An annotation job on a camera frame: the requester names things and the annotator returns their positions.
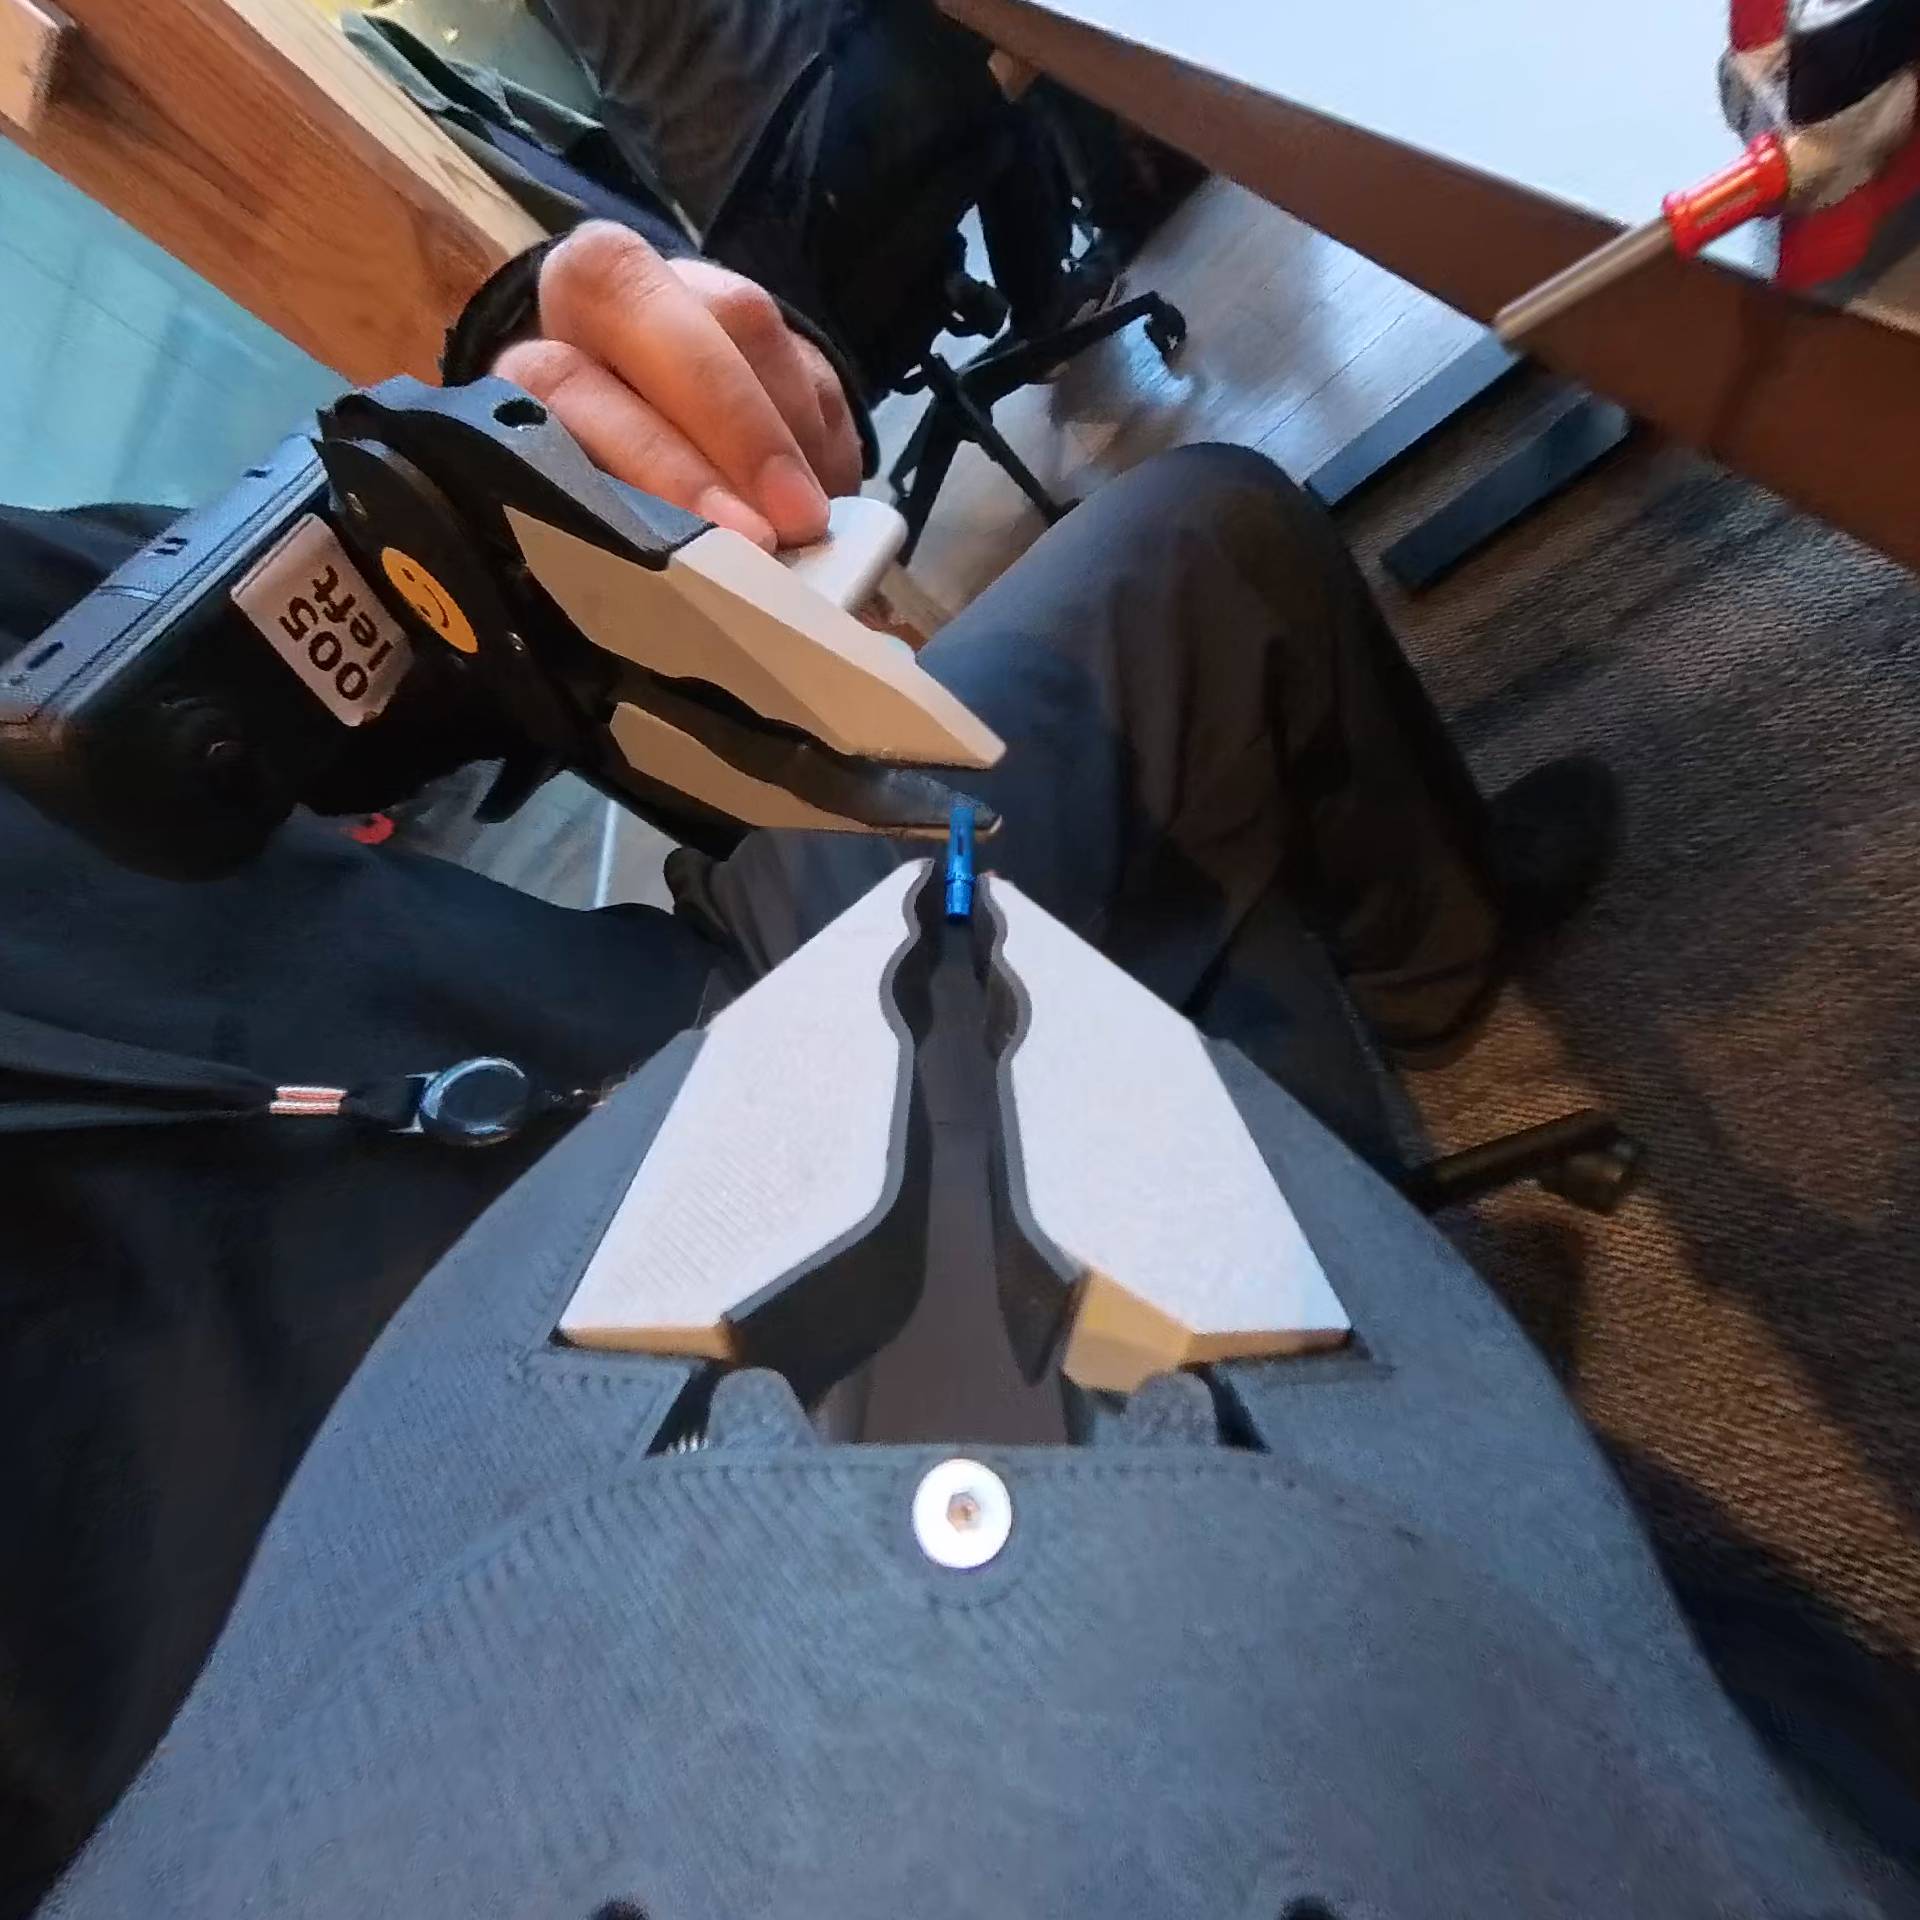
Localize person's left hand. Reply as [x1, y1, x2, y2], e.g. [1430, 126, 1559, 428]
[487, 220, 877, 552]

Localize wooden beam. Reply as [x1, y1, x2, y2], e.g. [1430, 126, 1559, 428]
[0, 0, 549, 394]

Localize black badge reel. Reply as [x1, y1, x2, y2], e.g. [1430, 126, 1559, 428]
[267, 1053, 606, 1153]

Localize toy brick race car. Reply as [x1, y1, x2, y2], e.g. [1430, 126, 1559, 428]
[1497, 0, 1920, 349]

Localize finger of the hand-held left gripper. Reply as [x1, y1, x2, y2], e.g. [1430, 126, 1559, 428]
[499, 499, 1010, 773]
[606, 697, 1006, 842]

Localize office chair base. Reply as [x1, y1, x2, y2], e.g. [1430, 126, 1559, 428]
[882, 210, 1192, 526]

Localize black chair lever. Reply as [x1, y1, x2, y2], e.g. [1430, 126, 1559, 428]
[1415, 1112, 1642, 1216]

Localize person's black jacket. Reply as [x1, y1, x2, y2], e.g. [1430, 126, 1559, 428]
[0, 502, 722, 1906]

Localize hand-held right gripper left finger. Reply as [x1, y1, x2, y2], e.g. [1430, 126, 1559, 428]
[558, 857, 938, 1404]

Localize black desk foot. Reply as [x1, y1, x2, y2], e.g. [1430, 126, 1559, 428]
[1302, 336, 1642, 596]

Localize person's dark shoe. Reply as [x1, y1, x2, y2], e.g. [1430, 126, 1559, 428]
[1479, 754, 1625, 937]

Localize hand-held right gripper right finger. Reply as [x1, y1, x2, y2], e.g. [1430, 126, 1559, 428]
[983, 875, 1353, 1398]

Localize person's trousers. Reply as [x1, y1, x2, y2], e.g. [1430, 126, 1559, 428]
[668, 438, 1510, 1059]

